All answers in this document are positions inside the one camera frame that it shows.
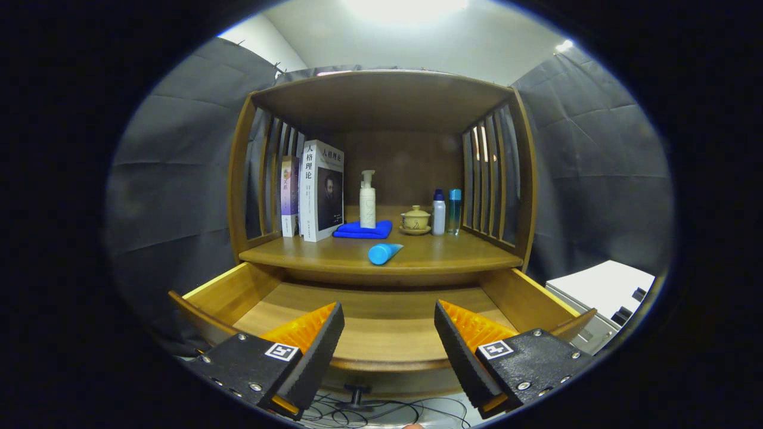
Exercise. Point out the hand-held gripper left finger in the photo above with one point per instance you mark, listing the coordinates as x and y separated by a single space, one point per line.
316 357

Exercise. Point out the wooden countertop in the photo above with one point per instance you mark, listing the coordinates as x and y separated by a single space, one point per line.
447 256

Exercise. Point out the purple book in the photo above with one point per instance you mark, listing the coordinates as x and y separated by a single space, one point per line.
289 196

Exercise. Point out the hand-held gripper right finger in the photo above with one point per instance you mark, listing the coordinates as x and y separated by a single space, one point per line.
462 357

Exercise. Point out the white drawer cabinet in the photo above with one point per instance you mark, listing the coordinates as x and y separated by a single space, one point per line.
596 280

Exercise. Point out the wooden drawer with black knob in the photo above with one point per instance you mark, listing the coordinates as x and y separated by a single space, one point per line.
381 333

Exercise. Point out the white pump bottle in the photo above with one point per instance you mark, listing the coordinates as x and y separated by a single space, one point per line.
368 208

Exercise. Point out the blue folded cloth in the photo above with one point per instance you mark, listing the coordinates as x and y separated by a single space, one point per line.
351 231

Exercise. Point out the yellow lidded teacup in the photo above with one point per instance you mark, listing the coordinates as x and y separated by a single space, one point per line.
415 219

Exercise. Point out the small black device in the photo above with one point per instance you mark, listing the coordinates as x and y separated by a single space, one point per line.
622 316
639 294

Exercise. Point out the blue cosmetic tube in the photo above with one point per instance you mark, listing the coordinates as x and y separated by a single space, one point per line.
381 254

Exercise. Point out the yellow saucer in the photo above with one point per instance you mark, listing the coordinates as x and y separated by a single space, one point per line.
415 232

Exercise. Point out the white book with portrait cover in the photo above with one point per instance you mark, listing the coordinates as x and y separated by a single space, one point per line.
310 196

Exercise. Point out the teal clear bottle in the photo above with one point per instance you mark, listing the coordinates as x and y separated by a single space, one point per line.
454 214

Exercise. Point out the wooden cabinet with slatted sides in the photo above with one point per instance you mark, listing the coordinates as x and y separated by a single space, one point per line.
381 101

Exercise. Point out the white bottle with blue cap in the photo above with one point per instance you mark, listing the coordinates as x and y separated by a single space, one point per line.
439 217

